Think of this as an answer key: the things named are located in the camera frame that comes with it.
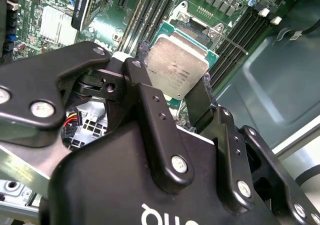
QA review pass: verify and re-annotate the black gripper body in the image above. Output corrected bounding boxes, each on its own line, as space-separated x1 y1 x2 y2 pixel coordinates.
39 121 276 225

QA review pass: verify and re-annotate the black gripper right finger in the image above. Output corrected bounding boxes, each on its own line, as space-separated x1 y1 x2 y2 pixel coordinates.
186 71 320 225

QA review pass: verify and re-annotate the silver CPU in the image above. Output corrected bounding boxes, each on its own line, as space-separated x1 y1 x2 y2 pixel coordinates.
144 21 220 101

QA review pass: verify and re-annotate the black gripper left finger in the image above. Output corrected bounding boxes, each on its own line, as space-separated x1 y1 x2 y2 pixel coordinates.
0 41 195 195

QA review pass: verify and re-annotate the metal locking lever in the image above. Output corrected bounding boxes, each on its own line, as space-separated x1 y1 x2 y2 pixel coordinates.
211 29 250 56

